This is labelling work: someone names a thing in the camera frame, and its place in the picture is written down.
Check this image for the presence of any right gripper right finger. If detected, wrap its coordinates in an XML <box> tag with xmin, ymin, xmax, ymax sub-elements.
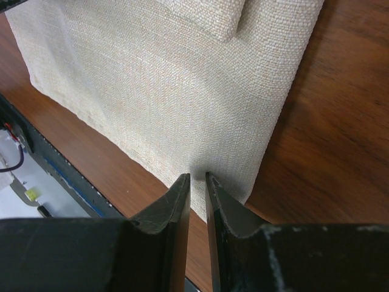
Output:
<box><xmin>205</xmin><ymin>173</ymin><xmax>388</xmax><ymax>291</ymax></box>

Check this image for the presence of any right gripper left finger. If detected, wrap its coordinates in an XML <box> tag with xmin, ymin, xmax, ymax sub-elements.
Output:
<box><xmin>0</xmin><ymin>172</ymin><xmax>191</xmax><ymax>292</ymax></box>

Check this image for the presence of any beige cloth napkin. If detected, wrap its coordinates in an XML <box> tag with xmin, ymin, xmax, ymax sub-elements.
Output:
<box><xmin>5</xmin><ymin>1</ymin><xmax>323</xmax><ymax>218</ymax></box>

